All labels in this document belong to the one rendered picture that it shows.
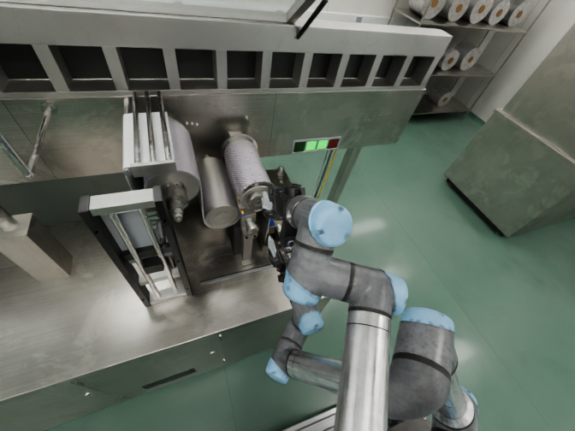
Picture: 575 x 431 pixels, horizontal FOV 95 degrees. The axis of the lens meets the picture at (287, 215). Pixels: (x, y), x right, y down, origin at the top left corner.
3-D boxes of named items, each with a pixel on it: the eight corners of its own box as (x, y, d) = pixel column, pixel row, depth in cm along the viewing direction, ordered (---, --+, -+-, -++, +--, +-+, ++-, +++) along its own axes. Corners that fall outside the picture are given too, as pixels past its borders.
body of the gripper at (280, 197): (293, 182, 69) (313, 185, 58) (296, 214, 71) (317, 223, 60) (265, 186, 67) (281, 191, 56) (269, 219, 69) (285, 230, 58)
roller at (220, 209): (206, 231, 94) (203, 209, 85) (195, 181, 108) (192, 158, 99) (240, 224, 98) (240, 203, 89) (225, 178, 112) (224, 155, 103)
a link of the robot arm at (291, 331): (278, 341, 90) (282, 332, 81) (293, 312, 96) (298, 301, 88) (299, 353, 88) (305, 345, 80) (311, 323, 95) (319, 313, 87)
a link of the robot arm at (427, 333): (434, 442, 84) (383, 351, 59) (438, 392, 93) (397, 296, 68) (480, 462, 76) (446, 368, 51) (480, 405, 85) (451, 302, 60)
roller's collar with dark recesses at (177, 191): (165, 213, 73) (161, 197, 69) (163, 197, 77) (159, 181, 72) (190, 209, 76) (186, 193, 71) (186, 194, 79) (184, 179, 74)
